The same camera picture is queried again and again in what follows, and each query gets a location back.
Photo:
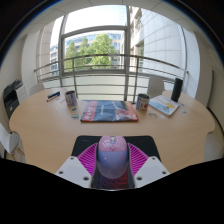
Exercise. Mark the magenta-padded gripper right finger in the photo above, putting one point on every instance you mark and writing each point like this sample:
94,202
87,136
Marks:
140,160

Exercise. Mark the black mouse pad, red-blue print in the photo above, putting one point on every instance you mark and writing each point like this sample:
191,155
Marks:
83,141

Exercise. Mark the metal balcony railing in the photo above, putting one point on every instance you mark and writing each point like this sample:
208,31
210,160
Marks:
100,56

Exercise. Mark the black office printer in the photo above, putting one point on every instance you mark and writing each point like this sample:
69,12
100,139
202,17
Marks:
10,96

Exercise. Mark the red and blue magazine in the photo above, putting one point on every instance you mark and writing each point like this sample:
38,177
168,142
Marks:
108,111

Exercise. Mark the printed mug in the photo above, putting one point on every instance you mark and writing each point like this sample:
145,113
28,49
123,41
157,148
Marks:
143,102
71,98

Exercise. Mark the white booklet with yellow print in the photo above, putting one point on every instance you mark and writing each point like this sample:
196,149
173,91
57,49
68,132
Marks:
165,106

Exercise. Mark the black cylinder speaker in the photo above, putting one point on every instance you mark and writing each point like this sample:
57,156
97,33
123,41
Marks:
177,90

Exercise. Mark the small dark blue box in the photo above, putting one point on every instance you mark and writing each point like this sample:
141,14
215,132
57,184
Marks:
53,96

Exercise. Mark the pink and lilac computer mouse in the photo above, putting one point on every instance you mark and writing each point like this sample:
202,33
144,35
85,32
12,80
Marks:
112,156

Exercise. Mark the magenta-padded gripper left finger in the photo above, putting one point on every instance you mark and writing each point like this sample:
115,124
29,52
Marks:
85,160

